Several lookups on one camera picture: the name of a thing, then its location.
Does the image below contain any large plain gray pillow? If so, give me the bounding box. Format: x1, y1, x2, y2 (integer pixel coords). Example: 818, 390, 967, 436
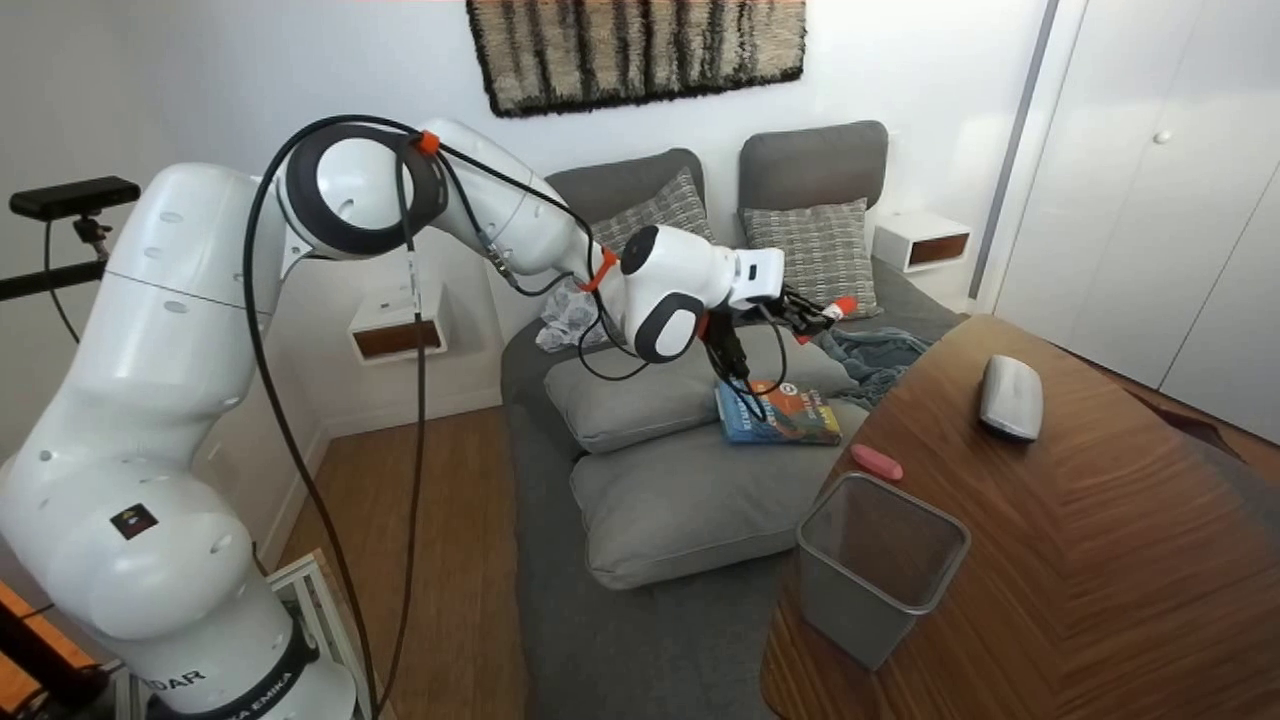
568, 397, 871, 595

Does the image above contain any colourful blue book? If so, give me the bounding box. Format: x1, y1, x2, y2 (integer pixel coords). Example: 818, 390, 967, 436
709, 377, 847, 446

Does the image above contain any white oval object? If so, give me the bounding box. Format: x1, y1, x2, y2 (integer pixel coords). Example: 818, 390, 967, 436
978, 353, 1048, 443

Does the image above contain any woven wall tapestry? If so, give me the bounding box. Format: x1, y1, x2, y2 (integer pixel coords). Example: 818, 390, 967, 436
466, 0, 813, 119

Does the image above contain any pink eraser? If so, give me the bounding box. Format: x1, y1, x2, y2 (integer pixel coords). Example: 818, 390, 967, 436
847, 438, 909, 483

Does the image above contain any small plain gray pillow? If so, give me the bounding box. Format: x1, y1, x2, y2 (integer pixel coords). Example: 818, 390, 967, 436
539, 318, 866, 456

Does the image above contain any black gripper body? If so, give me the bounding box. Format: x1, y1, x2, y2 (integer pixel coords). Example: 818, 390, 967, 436
753, 282, 821, 338

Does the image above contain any gray headboard cushion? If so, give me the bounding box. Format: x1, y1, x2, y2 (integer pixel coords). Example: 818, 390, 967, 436
539, 144, 709, 231
735, 114, 892, 214

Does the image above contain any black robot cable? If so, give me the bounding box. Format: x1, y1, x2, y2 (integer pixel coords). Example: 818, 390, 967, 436
239, 113, 804, 720

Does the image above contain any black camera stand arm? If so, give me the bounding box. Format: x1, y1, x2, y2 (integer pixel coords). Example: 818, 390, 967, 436
0, 214, 122, 303

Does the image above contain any teal knitted blanket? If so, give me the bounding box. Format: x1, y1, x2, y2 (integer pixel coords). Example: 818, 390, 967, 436
813, 323, 928, 409

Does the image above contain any white patterned cloth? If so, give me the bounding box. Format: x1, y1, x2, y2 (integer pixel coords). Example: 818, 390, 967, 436
532, 281, 608, 355

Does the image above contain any gray trash bin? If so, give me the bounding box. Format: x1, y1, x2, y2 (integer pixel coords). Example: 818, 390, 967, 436
793, 467, 978, 670

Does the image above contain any white wall nightstand shelf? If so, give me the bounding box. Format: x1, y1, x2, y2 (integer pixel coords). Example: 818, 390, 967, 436
347, 281, 453, 366
871, 209, 978, 281

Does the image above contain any black camera bar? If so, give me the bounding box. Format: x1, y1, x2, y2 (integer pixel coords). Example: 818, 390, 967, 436
9, 172, 143, 225

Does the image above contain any gray checked pillow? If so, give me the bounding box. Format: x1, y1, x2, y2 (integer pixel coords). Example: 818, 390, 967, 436
588, 167, 718, 259
742, 194, 886, 318

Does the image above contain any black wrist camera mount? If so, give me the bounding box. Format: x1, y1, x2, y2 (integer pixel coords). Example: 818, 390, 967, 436
702, 306, 757, 390

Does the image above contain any grey sofa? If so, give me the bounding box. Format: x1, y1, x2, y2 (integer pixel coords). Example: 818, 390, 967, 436
496, 252, 967, 720

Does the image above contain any white wardrobe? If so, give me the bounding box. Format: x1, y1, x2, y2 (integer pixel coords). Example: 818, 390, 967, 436
991, 0, 1280, 446

